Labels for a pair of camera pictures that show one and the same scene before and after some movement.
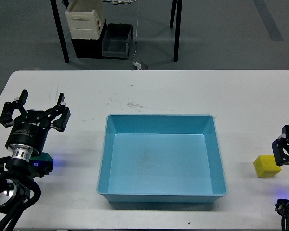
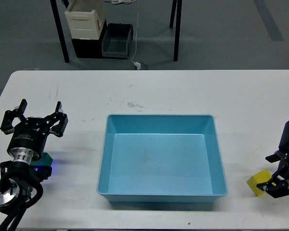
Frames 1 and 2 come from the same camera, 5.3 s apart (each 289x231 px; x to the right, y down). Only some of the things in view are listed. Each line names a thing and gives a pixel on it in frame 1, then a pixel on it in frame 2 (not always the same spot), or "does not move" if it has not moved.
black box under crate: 90,48 does not move
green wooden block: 42,164 does not move
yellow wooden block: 266,166 → 263,176
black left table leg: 60,33 does not move
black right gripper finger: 278,145 → 277,186
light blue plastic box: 159,158 does not move
